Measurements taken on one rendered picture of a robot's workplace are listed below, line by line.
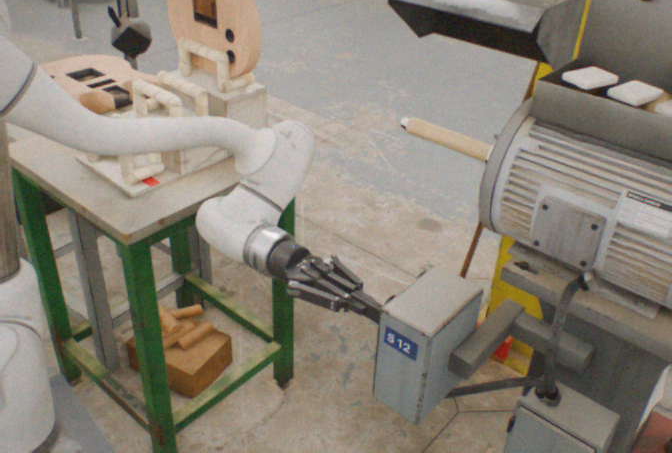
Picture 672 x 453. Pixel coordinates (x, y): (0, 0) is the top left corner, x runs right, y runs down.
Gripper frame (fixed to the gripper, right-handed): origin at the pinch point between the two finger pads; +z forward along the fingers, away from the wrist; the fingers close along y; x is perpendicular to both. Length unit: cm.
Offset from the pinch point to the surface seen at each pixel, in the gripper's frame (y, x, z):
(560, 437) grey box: -11.3, -15.6, 32.4
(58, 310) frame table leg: 2, -72, -121
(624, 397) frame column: -21.3, -10.2, 37.8
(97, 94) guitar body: -29, -9, -130
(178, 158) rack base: -20, -8, -78
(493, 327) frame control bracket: -13.5, -3.0, 16.4
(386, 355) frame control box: 3.6, -3.7, 6.6
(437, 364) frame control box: 0.2, -3.1, 14.1
